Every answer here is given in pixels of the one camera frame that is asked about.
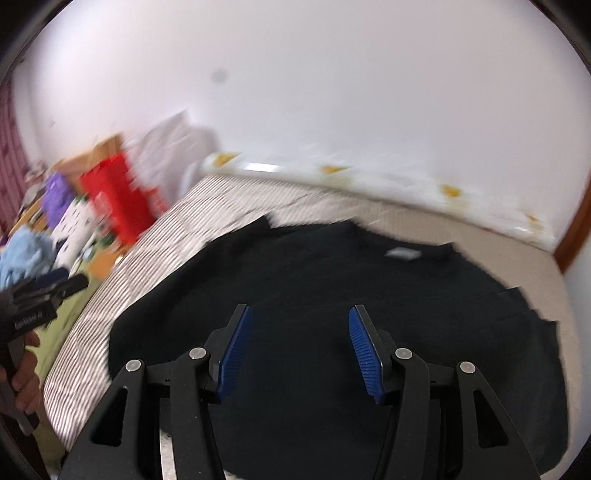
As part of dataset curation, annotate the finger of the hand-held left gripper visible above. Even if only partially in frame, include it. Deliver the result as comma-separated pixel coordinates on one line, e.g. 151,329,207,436
31,268,69,289
48,274,90,302

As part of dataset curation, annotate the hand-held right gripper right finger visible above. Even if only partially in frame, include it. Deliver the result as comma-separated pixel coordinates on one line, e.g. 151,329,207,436
347,304,542,480

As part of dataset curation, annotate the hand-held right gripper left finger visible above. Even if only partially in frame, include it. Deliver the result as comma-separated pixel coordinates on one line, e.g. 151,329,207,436
58,303,254,480

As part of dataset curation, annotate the black sweater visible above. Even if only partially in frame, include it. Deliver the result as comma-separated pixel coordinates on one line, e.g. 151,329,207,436
107,217,570,480

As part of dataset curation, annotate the person's left hand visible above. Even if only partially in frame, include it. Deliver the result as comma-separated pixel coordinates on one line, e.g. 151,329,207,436
8,331,43,412

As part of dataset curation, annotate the green mat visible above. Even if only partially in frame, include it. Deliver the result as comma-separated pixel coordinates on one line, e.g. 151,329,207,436
28,240,122,381

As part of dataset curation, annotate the light blue cloth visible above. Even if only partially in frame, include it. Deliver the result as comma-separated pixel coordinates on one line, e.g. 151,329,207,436
0,228,54,288

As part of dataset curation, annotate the white spotted cloth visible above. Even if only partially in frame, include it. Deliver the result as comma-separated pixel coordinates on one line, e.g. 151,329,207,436
51,200,100,269

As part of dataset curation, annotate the purple bag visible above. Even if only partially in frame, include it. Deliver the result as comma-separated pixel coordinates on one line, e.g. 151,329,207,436
44,172,77,228

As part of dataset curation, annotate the red box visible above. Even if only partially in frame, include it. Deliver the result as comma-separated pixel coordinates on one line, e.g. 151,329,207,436
81,152,170,246

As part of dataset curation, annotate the cardboard box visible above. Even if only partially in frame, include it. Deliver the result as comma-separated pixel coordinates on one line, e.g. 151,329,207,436
56,133,128,186

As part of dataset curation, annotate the dark red curtain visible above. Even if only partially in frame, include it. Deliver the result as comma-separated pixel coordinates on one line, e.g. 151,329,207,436
0,82,29,224

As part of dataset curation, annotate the striped bed sheet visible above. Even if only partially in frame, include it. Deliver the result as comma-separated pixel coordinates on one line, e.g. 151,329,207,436
44,173,583,462

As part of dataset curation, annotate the white patterned pillow roll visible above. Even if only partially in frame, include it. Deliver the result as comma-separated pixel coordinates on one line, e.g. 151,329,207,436
201,151,557,252

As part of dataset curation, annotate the brown wooden door frame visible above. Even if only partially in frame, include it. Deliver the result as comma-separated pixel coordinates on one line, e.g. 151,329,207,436
551,182,591,276

